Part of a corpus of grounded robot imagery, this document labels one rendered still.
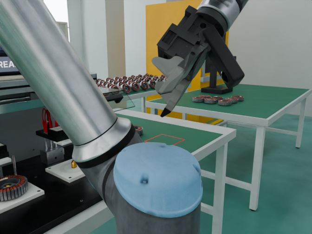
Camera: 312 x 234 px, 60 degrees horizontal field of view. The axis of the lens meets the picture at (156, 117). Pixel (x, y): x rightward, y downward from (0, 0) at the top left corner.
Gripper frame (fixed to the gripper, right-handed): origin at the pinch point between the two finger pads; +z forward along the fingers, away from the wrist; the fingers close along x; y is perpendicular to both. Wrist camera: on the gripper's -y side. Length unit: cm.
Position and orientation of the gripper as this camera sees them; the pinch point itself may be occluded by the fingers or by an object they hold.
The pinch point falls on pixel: (163, 109)
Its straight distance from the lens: 48.8
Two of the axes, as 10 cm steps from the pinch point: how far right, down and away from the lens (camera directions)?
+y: -8.3, -5.3, 1.7
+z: -5.6, 8.1, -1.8
